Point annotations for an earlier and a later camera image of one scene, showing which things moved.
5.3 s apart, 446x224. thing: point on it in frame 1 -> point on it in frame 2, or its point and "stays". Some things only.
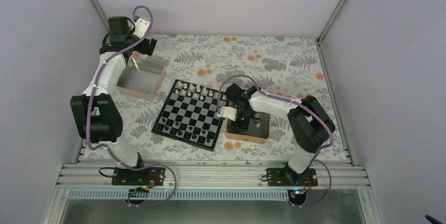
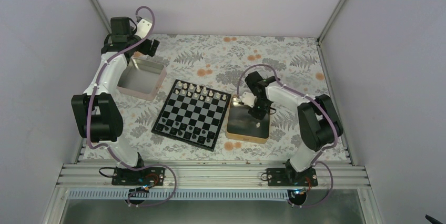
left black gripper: (143, 49) stays
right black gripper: (242, 127) -> (260, 115)
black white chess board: (189, 115) stays
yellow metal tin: (257, 130) stays
